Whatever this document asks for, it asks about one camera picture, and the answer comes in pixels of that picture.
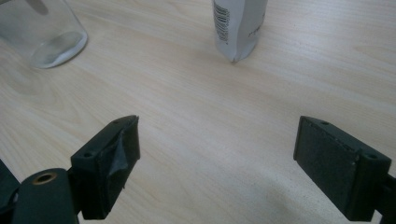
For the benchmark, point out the clear plastic cup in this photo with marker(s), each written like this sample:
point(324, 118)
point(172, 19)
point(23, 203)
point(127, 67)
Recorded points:
point(46, 37)

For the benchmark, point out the white and blue milk pouch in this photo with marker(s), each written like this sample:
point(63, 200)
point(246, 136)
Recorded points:
point(239, 28)

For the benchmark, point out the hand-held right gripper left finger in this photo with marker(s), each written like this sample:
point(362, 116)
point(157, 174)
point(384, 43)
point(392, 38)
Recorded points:
point(102, 174)

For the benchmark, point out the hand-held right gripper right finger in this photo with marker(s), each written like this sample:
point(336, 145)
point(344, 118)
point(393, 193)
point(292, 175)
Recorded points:
point(330, 161)

